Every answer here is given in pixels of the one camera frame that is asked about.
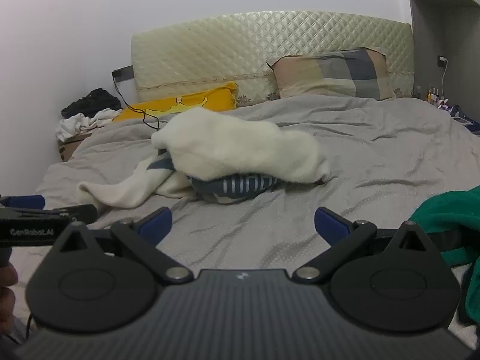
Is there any plaid pillow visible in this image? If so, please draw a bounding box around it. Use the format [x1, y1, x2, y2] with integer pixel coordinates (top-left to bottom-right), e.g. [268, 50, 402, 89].
[267, 47, 397, 101]

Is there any cream quilted headboard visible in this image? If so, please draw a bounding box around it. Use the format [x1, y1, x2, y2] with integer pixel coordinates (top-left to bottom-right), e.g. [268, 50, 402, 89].
[130, 10, 413, 104]

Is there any green garment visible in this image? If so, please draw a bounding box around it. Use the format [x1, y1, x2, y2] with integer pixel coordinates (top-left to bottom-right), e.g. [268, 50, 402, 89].
[407, 185, 480, 325]

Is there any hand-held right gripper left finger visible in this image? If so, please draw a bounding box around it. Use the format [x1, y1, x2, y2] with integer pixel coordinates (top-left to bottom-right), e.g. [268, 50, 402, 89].
[49, 207, 194, 284]

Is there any white clothes pile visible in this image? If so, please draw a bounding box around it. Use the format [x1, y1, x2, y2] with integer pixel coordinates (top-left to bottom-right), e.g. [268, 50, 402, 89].
[55, 109, 123, 142]

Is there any white navy fleece garment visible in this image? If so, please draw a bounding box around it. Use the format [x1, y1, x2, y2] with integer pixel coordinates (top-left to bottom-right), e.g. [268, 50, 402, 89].
[77, 107, 331, 211]

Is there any blue tray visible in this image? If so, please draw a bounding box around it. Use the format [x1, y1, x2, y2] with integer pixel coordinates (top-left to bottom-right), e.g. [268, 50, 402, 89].
[442, 103, 480, 136]

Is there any dark wall power strip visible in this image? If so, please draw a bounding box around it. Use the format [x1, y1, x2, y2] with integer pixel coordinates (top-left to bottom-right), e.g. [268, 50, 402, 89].
[112, 65, 134, 82]

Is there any black clothes pile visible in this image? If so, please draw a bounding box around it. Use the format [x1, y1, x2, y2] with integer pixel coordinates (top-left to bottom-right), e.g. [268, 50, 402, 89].
[61, 88, 122, 119]

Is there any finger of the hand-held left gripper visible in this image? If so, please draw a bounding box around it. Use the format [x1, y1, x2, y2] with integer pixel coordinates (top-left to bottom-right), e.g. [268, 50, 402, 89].
[0, 194, 46, 211]
[0, 203, 99, 223]

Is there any yellow pillow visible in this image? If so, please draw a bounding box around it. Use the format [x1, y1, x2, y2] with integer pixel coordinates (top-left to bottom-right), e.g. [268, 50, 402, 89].
[112, 81, 239, 122]

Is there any grey bed blanket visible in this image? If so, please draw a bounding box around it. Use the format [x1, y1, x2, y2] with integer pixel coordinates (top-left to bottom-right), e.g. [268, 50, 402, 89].
[7, 95, 480, 331]

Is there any black charging cable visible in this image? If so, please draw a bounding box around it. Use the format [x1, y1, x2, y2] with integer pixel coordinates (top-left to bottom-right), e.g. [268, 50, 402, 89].
[112, 75, 170, 131]

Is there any cardboard box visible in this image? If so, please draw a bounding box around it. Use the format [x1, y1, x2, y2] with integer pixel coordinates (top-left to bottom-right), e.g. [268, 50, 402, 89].
[57, 129, 100, 163]

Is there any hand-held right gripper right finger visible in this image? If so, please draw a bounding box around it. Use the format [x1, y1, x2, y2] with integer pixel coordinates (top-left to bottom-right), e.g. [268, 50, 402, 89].
[292, 206, 440, 285]

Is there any grey built-in cabinet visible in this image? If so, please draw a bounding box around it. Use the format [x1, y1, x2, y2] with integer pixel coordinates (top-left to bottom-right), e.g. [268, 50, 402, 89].
[403, 0, 480, 106]

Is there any person's left hand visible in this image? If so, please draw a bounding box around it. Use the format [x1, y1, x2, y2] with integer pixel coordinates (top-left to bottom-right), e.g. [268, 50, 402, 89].
[0, 262, 19, 332]

